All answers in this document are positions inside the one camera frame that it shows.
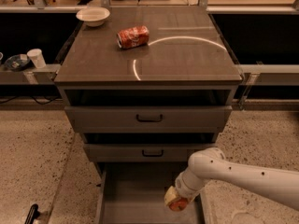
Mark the middle grey drawer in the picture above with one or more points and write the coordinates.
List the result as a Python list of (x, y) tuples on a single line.
[(141, 153)]

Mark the crushed red soda can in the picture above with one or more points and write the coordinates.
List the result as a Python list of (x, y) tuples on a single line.
[(133, 37)]

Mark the white bowl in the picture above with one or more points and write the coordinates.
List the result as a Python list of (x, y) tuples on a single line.
[(93, 16)]

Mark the white paper cup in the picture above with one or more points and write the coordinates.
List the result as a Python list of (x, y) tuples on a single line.
[(36, 57)]

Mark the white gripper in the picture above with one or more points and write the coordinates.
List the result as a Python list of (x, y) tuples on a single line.
[(181, 187)]

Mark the black object on floor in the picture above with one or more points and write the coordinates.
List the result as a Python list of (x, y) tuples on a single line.
[(32, 214)]

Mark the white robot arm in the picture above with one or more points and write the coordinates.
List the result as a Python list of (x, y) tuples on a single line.
[(278, 185)]

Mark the metal side shelf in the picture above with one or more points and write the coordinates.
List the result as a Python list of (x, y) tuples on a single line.
[(30, 76)]

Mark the bottom grey drawer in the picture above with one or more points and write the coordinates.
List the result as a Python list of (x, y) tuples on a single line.
[(133, 193)]

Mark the red apple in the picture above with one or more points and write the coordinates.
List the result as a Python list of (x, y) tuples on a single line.
[(178, 205)]

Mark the grey drawer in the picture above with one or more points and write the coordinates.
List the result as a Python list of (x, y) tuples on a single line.
[(141, 153), (148, 119), (133, 193)]

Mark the grey drawer cabinet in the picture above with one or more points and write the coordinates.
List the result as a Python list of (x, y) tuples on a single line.
[(185, 63)]

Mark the dark blue bowl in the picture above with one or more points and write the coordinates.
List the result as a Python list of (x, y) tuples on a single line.
[(17, 62)]

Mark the top grey drawer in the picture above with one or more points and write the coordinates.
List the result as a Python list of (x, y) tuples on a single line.
[(148, 119)]

